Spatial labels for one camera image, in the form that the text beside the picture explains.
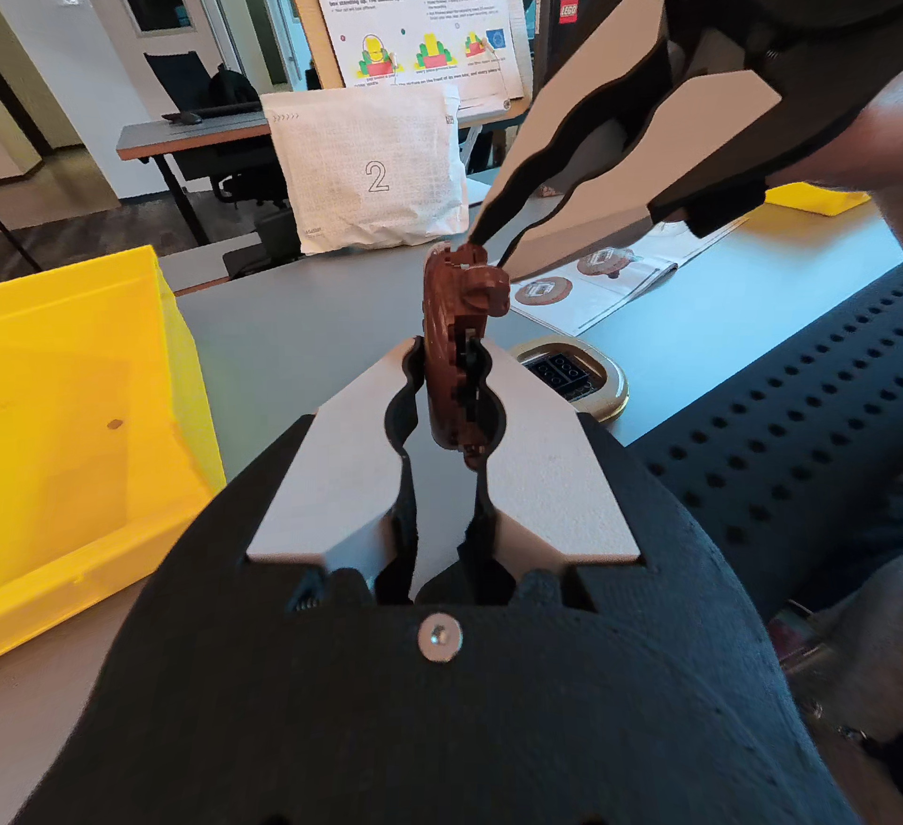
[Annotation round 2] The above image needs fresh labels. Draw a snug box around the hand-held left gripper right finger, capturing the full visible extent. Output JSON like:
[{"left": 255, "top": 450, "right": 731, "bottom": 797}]
[{"left": 462, "top": 337, "right": 644, "bottom": 604}]

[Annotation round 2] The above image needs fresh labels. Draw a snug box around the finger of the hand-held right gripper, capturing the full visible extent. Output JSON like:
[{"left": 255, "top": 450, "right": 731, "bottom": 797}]
[
  {"left": 467, "top": 0, "right": 673, "bottom": 246},
  {"left": 496, "top": 68, "right": 784, "bottom": 282}
]

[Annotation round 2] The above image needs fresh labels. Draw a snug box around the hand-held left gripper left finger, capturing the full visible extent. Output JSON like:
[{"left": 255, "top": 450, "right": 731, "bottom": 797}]
[{"left": 246, "top": 336, "right": 426, "bottom": 604}]

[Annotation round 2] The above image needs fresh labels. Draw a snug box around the brown brick model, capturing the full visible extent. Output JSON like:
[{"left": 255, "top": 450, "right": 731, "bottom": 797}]
[{"left": 422, "top": 243, "right": 495, "bottom": 471}]

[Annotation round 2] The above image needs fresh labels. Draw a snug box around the small brown brick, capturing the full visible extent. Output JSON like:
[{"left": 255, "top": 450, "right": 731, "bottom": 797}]
[{"left": 455, "top": 264, "right": 511, "bottom": 318}]

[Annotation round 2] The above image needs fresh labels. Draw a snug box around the person's right forearm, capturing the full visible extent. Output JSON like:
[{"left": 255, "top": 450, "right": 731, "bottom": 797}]
[{"left": 765, "top": 72, "right": 903, "bottom": 249}]

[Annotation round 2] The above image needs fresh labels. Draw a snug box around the grey desk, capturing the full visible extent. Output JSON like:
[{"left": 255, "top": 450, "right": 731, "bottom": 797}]
[{"left": 0, "top": 165, "right": 891, "bottom": 825}]

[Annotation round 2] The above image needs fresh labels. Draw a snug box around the background desk with black legs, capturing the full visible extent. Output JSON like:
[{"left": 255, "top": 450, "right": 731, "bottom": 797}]
[{"left": 115, "top": 100, "right": 276, "bottom": 246}]

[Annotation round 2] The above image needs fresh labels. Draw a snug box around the black cardboard box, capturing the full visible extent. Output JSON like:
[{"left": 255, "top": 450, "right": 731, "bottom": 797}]
[{"left": 532, "top": 0, "right": 612, "bottom": 97}]

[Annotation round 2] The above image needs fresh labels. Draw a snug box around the beige tray with black bricks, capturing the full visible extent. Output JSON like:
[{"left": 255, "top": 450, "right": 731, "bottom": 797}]
[{"left": 509, "top": 336, "right": 630, "bottom": 425}]

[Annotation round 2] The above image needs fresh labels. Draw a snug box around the yellow flat container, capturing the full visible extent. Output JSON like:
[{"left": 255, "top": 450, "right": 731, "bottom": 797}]
[{"left": 763, "top": 181, "right": 874, "bottom": 218}]

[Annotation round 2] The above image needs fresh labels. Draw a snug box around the open instruction booklet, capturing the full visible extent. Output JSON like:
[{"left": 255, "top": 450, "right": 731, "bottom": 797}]
[{"left": 508, "top": 215, "right": 750, "bottom": 337}]

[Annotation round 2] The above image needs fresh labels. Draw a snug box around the instruction poster board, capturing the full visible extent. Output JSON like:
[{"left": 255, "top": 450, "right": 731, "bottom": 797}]
[{"left": 284, "top": 0, "right": 529, "bottom": 108}]

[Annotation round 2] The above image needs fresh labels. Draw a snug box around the white paper bag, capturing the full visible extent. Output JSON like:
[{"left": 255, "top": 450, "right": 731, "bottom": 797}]
[{"left": 260, "top": 83, "right": 471, "bottom": 256}]

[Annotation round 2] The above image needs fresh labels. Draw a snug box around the black perforated panel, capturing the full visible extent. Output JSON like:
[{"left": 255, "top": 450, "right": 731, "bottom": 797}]
[{"left": 628, "top": 264, "right": 903, "bottom": 623}]

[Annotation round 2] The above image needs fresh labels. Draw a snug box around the yellow plastic bin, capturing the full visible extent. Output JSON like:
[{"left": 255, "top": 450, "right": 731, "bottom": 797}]
[{"left": 0, "top": 244, "right": 228, "bottom": 658}]

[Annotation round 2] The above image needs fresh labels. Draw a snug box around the black backpack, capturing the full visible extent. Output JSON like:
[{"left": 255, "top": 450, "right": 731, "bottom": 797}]
[{"left": 207, "top": 63, "right": 263, "bottom": 108}]

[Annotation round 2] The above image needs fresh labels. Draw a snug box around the person's grey clothing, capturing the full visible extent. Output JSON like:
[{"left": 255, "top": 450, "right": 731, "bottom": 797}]
[{"left": 765, "top": 553, "right": 903, "bottom": 825}]

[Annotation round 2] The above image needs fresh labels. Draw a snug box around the black office chair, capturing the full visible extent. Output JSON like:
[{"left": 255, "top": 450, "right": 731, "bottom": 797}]
[{"left": 143, "top": 49, "right": 292, "bottom": 207}]

